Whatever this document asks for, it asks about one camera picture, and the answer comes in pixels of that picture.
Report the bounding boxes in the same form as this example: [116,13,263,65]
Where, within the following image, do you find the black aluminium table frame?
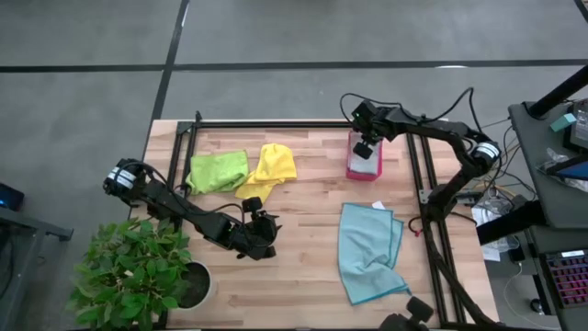
[155,108,465,330]

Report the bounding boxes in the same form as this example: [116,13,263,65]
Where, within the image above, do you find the grey side desk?
[507,98,588,231]

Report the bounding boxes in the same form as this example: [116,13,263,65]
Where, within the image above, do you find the white papers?
[469,197,523,263]

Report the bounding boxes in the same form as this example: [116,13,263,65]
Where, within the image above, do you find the black rounded object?
[379,295,435,331]

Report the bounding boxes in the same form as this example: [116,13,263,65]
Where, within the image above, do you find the black diagonal pole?
[526,63,588,120]

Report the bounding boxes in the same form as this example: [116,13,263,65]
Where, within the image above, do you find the yellow microfiber towel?
[234,143,299,203]

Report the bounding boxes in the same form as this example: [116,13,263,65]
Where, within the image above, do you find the backlit keyboard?
[541,249,588,310]

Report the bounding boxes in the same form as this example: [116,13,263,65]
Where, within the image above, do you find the blue tablet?
[544,154,588,182]

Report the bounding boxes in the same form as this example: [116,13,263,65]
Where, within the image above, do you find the small teal box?
[549,112,578,133]

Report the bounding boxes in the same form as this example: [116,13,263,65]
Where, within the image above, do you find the white cable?
[502,260,561,330]

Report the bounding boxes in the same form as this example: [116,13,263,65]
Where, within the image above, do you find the black desk beam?
[475,200,548,246]

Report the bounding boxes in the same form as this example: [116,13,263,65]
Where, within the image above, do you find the dark grey side table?
[0,205,74,331]

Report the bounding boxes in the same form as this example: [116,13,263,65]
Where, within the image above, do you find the green microfiber towel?
[185,149,251,196]

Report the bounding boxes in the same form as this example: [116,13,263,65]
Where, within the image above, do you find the green leafy plant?
[66,217,194,331]

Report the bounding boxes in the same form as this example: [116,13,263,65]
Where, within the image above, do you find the black braided cable sleeve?
[424,236,504,330]

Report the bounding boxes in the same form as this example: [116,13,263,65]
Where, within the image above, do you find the pink plastic bin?
[345,130,384,182]

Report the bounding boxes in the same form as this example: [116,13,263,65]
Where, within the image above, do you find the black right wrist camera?
[352,141,375,161]

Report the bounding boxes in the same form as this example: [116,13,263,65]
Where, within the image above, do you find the black device with blue light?
[0,182,26,212]

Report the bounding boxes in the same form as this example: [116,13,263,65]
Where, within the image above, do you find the floor cable tangle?
[452,117,529,208]

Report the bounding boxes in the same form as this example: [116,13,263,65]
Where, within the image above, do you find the light blue microfiber towel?
[337,200,413,306]

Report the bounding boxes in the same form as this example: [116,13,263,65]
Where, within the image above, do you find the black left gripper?
[224,196,282,261]

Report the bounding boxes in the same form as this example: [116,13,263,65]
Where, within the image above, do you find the white plant pot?
[175,258,216,312]

